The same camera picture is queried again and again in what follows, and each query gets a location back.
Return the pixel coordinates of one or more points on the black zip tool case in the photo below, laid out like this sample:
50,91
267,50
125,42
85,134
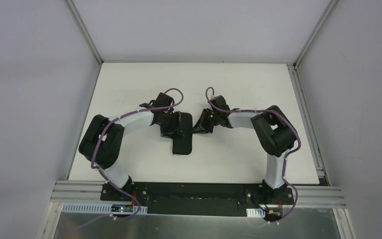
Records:
182,139

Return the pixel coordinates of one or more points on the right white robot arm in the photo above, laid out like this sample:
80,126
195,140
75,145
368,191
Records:
275,133

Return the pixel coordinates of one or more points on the right white cable duct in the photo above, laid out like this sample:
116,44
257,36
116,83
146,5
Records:
255,213

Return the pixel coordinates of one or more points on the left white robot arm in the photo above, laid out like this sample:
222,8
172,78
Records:
101,143

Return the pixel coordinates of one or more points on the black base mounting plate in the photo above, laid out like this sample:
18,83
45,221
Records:
201,199

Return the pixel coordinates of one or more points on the aluminium frame rail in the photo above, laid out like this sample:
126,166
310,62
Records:
311,196

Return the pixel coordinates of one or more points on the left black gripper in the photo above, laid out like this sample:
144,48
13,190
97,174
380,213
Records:
173,128

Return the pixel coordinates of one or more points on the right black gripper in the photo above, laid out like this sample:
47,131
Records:
205,121

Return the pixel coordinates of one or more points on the white cable duct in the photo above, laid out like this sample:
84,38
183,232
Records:
255,213
100,208

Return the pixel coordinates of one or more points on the left white cable duct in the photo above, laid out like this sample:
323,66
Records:
100,208

